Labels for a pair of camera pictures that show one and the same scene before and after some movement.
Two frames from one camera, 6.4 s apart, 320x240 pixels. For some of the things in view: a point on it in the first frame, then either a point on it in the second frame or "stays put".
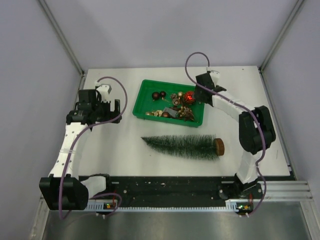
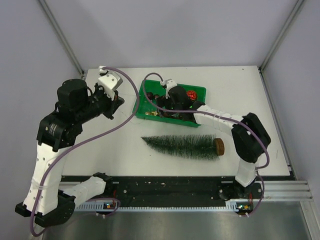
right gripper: (197, 94) -> (163, 101)
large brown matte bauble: (155, 95) -> (150, 95)
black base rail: (176, 188) stays put
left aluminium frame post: (62, 36) stays put
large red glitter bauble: (189, 97) stays put
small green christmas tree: (194, 147) stays put
